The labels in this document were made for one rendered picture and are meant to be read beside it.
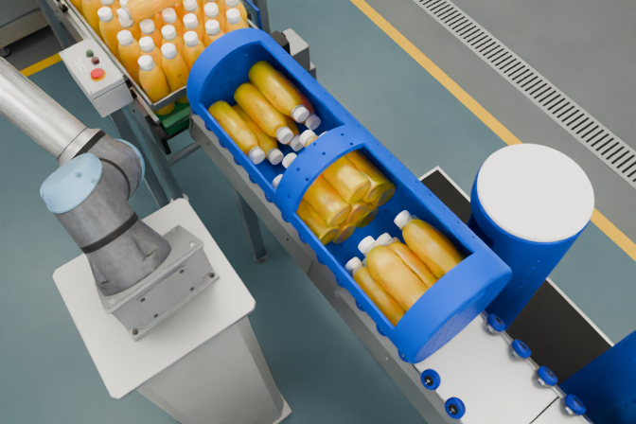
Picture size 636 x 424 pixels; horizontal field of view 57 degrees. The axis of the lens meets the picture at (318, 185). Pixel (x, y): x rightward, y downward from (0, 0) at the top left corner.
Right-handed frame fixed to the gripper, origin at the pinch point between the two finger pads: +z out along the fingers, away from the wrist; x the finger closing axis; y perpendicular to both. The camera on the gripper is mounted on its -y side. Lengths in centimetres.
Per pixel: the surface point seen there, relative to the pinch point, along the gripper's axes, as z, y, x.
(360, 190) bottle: 52, -4, -19
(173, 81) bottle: 6, -56, -40
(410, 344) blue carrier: 72, 22, -31
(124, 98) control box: -1, -49, -51
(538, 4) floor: 125, -213, 89
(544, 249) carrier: 95, -5, -1
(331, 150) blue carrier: 40.7, -4.9, -16.6
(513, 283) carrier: 106, -18, -13
